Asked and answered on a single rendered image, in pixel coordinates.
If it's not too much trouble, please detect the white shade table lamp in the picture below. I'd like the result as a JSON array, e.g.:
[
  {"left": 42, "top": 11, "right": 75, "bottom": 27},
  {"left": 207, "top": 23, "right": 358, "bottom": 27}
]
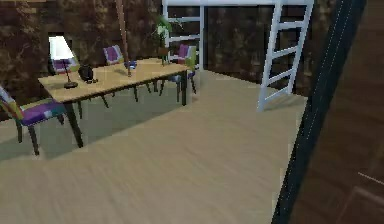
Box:
[{"left": 48, "top": 35, "right": 80, "bottom": 90}]

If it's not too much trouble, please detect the green potted house plant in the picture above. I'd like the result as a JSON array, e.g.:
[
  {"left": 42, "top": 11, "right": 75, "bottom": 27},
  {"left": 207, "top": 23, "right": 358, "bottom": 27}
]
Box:
[{"left": 152, "top": 14, "right": 184, "bottom": 66}]

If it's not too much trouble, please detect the white loft bed frame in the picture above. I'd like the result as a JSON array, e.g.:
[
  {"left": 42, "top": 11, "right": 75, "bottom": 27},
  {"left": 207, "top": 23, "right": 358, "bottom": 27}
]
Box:
[{"left": 161, "top": 0, "right": 315, "bottom": 113}]

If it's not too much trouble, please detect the light wooden table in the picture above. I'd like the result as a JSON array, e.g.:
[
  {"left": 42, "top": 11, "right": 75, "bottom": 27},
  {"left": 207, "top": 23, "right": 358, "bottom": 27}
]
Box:
[{"left": 37, "top": 57, "right": 191, "bottom": 149}]

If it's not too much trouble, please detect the purple patchwork chair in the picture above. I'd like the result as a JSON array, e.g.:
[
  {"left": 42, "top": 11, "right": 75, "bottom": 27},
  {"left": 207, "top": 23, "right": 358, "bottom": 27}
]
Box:
[
  {"left": 159, "top": 43, "right": 198, "bottom": 103},
  {"left": 48, "top": 57, "right": 81, "bottom": 76},
  {"left": 102, "top": 44, "right": 125, "bottom": 66},
  {"left": 0, "top": 84, "right": 67, "bottom": 157}
]

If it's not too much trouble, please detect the dark brown wooden door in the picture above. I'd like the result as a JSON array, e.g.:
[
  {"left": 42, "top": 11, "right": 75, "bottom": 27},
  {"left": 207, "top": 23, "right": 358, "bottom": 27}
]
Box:
[{"left": 270, "top": 0, "right": 384, "bottom": 224}]

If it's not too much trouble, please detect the brown baseball bat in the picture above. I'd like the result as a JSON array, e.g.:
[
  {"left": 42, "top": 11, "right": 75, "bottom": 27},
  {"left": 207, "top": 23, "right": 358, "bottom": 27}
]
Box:
[{"left": 115, "top": 0, "right": 133, "bottom": 78}]

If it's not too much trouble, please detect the black round alarm clock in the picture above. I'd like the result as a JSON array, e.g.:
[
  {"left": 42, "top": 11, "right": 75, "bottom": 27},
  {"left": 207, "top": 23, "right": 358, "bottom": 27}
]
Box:
[{"left": 77, "top": 64, "right": 99, "bottom": 84}]

